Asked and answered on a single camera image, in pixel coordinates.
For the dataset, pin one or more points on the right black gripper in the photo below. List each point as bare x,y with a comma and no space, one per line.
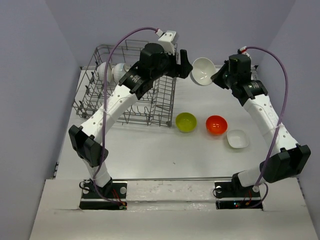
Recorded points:
218,77

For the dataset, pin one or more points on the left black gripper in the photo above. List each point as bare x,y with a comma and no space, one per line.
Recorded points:
185,68

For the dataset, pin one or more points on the white round bowl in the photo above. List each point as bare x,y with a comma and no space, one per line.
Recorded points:
118,71
101,69
203,70

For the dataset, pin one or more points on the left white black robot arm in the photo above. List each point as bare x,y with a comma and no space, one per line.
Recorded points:
89,139

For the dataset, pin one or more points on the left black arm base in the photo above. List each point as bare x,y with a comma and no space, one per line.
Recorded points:
112,198

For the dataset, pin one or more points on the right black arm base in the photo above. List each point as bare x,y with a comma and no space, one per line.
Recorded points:
233,195

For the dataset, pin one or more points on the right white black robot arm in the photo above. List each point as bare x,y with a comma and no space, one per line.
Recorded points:
287,157

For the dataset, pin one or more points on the orange bowl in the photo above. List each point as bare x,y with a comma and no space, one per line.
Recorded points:
216,125

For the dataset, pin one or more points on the lime green bowl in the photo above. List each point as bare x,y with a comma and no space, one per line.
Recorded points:
186,122

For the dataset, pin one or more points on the white square bowl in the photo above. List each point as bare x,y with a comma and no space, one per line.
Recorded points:
237,139

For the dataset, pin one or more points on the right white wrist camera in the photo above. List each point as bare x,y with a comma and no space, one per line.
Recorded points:
243,51

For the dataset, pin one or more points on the grey wire dish rack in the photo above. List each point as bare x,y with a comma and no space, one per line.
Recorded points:
154,108

